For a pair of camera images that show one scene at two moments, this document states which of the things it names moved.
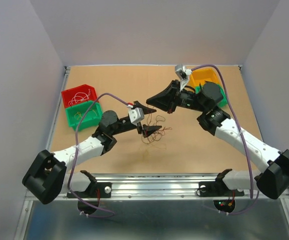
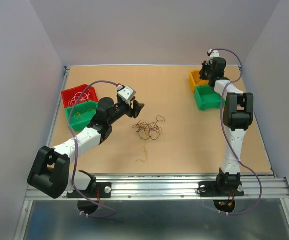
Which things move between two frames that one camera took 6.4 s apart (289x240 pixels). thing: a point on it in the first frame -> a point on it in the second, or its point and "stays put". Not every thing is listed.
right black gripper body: [186, 99] -> [206, 72]
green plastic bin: [91, 119] stays put
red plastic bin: [78, 95] stays put
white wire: [80, 96] stays put
